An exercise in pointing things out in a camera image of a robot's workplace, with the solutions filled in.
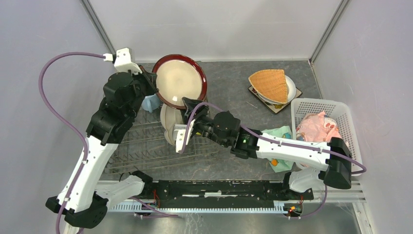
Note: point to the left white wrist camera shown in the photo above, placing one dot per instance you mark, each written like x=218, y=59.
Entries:
x=123, y=61

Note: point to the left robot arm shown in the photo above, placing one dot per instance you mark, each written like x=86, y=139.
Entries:
x=81, y=204

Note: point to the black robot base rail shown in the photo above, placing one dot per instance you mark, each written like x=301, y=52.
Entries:
x=220, y=196

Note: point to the green cartoon cloth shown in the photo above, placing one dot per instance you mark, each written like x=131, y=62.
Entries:
x=280, y=165

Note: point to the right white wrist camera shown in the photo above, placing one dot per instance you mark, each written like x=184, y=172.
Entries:
x=181, y=135

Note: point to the square floral plate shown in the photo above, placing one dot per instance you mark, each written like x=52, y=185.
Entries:
x=275, y=108

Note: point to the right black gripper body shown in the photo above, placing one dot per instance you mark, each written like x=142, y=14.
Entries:
x=204, y=124

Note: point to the red-rimmed beige plate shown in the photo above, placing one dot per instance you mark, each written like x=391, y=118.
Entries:
x=177, y=77

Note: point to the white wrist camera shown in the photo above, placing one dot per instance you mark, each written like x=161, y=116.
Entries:
x=181, y=135
x=123, y=61

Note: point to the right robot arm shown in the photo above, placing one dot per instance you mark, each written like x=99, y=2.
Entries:
x=327, y=161

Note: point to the white plastic basket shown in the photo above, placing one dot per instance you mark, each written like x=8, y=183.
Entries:
x=338, y=111

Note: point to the pink patterned cloth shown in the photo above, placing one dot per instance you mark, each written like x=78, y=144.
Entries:
x=317, y=128

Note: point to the plain white plate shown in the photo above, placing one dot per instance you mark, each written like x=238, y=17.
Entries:
x=291, y=92

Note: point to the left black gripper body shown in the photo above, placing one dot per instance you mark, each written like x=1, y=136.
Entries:
x=142, y=86

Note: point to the light blue mug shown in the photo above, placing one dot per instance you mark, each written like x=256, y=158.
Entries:
x=150, y=103

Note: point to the cream divided plate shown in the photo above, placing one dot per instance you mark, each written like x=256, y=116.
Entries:
x=172, y=121

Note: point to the grey wire dish rack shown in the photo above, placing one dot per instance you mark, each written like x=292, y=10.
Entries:
x=145, y=148

